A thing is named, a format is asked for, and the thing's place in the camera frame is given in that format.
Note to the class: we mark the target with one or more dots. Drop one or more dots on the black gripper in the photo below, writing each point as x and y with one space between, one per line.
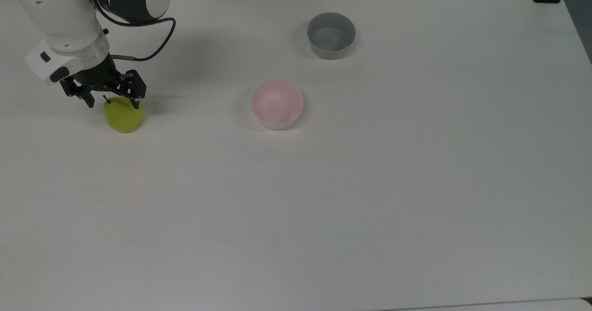
98 76

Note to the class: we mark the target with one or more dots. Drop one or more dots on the green yellow pear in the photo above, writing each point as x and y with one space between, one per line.
122 117

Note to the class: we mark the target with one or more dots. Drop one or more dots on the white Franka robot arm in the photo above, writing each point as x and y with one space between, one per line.
64 15

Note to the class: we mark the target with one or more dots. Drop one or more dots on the pink plastic bowl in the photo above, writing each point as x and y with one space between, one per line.
276 105

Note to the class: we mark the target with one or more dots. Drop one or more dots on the gray plastic bowl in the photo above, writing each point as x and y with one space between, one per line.
330 38

